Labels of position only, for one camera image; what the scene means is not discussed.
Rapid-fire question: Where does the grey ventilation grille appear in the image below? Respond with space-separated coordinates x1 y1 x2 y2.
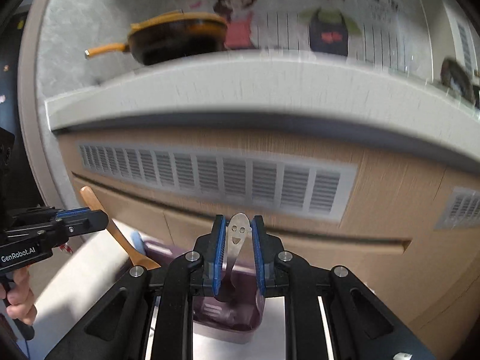
77 141 357 223
435 187 480 230

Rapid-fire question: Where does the person left hand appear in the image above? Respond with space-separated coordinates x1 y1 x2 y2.
1 267 38 326

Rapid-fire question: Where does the black refrigerator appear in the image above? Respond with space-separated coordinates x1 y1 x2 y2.
1 11 44 209

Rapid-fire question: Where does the maroon plastic utensil holder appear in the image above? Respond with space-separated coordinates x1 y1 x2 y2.
140 232 265 345

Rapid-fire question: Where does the wooden spoon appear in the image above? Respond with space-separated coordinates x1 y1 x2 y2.
80 186 160 271

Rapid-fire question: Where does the yellow frying pan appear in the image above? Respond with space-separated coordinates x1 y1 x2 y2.
85 10 228 66

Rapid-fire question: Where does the black wok on counter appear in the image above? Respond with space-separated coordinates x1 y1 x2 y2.
440 58 476 105

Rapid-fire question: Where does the steel smiley face spoon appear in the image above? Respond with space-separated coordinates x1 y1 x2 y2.
216 213 251 302

